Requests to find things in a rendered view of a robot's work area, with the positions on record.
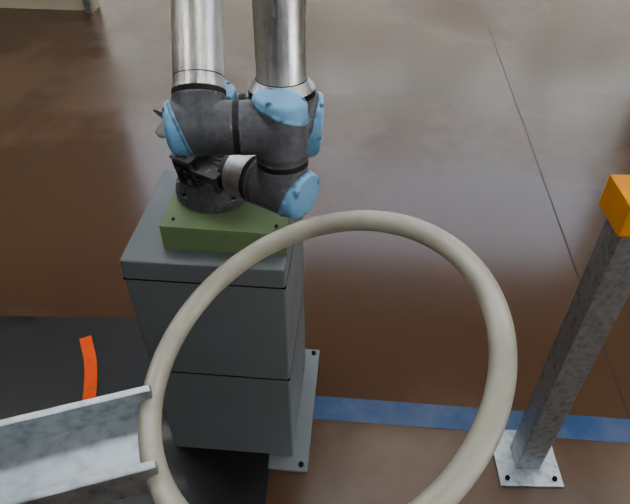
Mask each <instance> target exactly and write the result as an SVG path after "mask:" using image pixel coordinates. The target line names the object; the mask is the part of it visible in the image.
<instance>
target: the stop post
mask: <svg viewBox="0 0 630 504"><path fill-rule="evenodd" d="M599 205H600V207H601V208H602V210H603V212H604V214H605V215H606V217H607V218H606V221H605V223H604V225H603V228H602V230H601V232H600V235H599V237H598V239H597V242H596V244H595V247H594V249H593V251H592V254H591V256H590V258H589V261H588V263H587V266H586V268H585V270H584V273H583V275H582V277H581V280H580V282H579V284H578V287H577V289H576V292H575V294H574V296H573V299H572V301H571V303H570V306H569V308H568V311H567V313H566V315H565V318H564V320H563V322H562V325H561V327H560V329H559V332H558V334H557V337H556V339H555V341H554V344H553V346H552V348H551V351H550V353H549V356H548V358H547V360H546V363H545V365H544V367H543V370H542V372H541V375H540V377H539V379H538V382H537V384H536V386H535V389H534V391H533V393H532V396H531V398H530V401H529V403H528V405H527V408H526V410H525V412H524V415H523V417H522V420H521V422H520V424H519V427H518V429H517V430H504V432H503V435H502V437H501V439H500V442H499V444H498V446H497V448H496V450H495V452H494V454H493V456H494V460H495V465H496V469H497V474H498V478H499V482H500V487H530V488H564V484H563V480H562V477H561V474H560V471H559V468H558V464H557V461H556V458H555V455H554V452H553V448H552V444H553V442H554V440H555V438H556V436H557V434H558V432H559V430H560V428H561V426H562V424H563V422H564V420H565V418H566V416H567V415H568V413H569V411H570V409H571V407H572V405H573V403H574V401H575V399H576V397H577V395H578V393H579V391H580V389H581V387H582V385H583V383H584V381H585V379H586V377H587V375H588V373H589V371H590V370H591V368H592V366H593V364H594V362H595V360H596V358H597V356H598V354H599V352H600V350H601V348H602V346H603V344H604V342H605V340H606V338H607V336H608V334H609V332H610V330H611V328H612V326H613V325H614V323H615V321H616V319H617V317H618V315H619V313H620V311H621V309H622V307H623V305H624V303H625V301H626V299H627V297H628V295H629V293H630V175H610V176H609V179H608V181H607V184H606V186H605V189H604V191H603V194H602V196H601V199H600V201H599Z"/></svg>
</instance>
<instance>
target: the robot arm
mask: <svg viewBox="0 0 630 504"><path fill-rule="evenodd" d="M170 7H171V43H172V78H173V85H172V87H171V101H170V100H166V101H165V102H164V103H163V105H162V109H158V108H155V109H154V110H153V111H154V112H155V113H156V114H157V115H159V116H160V117H161V118H162V121H161V123H160V124H159V126H158V127H157V129H156V131H155V132H156V135H157V136H158V137H160V138H166V141H167V144H168V147H169V149H170V150H171V152H172V154H171V155H170V156H169V158H172V159H171V160H172V163H173V165H174V167H175V170H176V172H177V175H178V177H177V181H176V194H177V198H178V200H179V202H180V203H181V204H182V205H183V206H184V207H186V208H187V209H189V210H191V211H194V212H198V213H203V214H218V213H224V212H228V211H231V210H234V209H236V208H238V207H240V206H241V205H243V204H244V203H245V202H246V201H247V202H250V203H252V204H255V205H257V206H260V207H262V208H265V209H267V210H270V211H272V212H275V213H277V214H279V215H280V216H282V217H283V216H285V217H288V218H291V219H299V218H302V217H303V216H305V215H306V214H307V213H308V212H309V211H310V210H311V208H312V207H313V205H314V203H315V202H316V199H317V197H318V194H319V189H320V180H319V177H318V175H317V174H315V172H313V171H309V170H308V157H314V156H316V155H317V154H318V153H319V151H320V148H321V143H322V135H323V123H324V97H323V94H322V93H321V92H319V91H316V92H315V83H314V82H313V81H312V80H311V79H310V78H309V77H308V76H307V39H306V0H252V12H253V30H254V47H255V65H256V77H255V78H254V79H253V80H252V81H251V82H250V83H249V85H248V93H237V91H236V89H235V87H234V85H233V84H230V82H229V81H226V80H225V77H224V42H223V7H222V0H170Z"/></svg>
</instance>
